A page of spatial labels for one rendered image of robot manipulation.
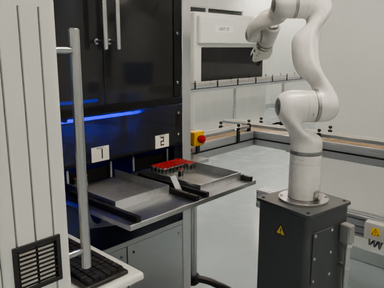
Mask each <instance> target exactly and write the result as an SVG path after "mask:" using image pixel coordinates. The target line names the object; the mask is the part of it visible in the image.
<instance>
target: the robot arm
mask: <svg viewBox="0 0 384 288"><path fill-rule="evenodd" d="M332 8H333V5H332V1H331V0H271V6H270V8H269V9H267V10H264V11H262V12H260V13H258V14H257V15H255V16H254V17H253V18H252V19H251V20H250V22H249V24H248V26H247V29H246V32H245V38H246V40H247V41H248V42H252V43H254V42H256V43H257V44H256V45H255V46H254V48H253V49H252V51H251V54H250V56H251V58H250V60H251V61H253V62H254V64H255V65H256V66H259V65H260V63H261V61H263V60H265V59H268V58H270V57H271V54H272V52H273V45H274V42H275V40H276V38H277V36H278V33H279V31H280V29H281V23H283V22H284V21H285V20H286V19H305V20H306V24H305V26H304V27H303V28H301V29H300V31H298V32H297V33H296V34H295V36H294V37H293V39H292V42H291V54H292V60H293V65H294V68H295V70H296V72H297V73H298V75H299V76H301V77H302V78H303V79H304V80H306V81H307V82H308V83H309V84H310V86H311V88H312V90H289V91H284V92H282V93H281V94H280V95H279V96H278V98H277V99H276V102H275V113H276V115H277V117H278V118H279V120H280V121H281V122H282V124H283V125H284V127H285V128H286V130H287V131H288V134H289V137H290V160H289V184H288V190H285V191H283V192H281V193H279V197H278V198H279V200H280V201H281V202H283V203H285V204H288V205H291V206H296V207H321V206H324V205H327V204H328V202H329V198H328V196H326V195H324V194H322V193H320V186H321V168H322V150H323V142H322V138H321V137H320V136H319V135H317V134H315V133H312V132H310V131H308V130H305V129H304V128H303V126H302V123H303V122H327V121H330V120H332V119H334V118H335V117H336V116H337V114H338V112H339V100H338V97H337V94H336V92H335V91H334V89H333V87H332V85H331V84H330V82H329V81H328V79H327V78H326V76H325V74H324V72H323V70H322V68H321V63H320V59H319V44H318V37H319V32H320V30H321V28H322V26H323V25H324V24H325V22H326V21H327V20H328V18H329V17H330V15H331V12H332Z"/></svg>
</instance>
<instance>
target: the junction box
mask: <svg viewBox="0 0 384 288"><path fill-rule="evenodd" d="M363 237H365V238H368V239H372V240H375V241H378V242H382V243H384V223H382V222H378V221H374V220H370V219H368V220H366V221H365V227H364V234H363Z"/></svg>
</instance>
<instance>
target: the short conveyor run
mask: <svg viewBox="0 0 384 288"><path fill-rule="evenodd" d="M219 124H220V125H219V128H218V129H213V130H208V131H204V136H205V137H206V141H205V143H204V145H200V146H196V147H194V146H191V148H193V153H194V155H196V156H200V157H205V158H208V157H213V156H215V155H220V154H223V153H228V152H230V151H234V150H238V149H242V148H245V147H249V146H253V145H254V132H253V131H242V130H243V129H248V128H250V125H246V126H241V124H237V125H232V126H228V127H223V125H222V124H223V122H222V121H220V122H219Z"/></svg>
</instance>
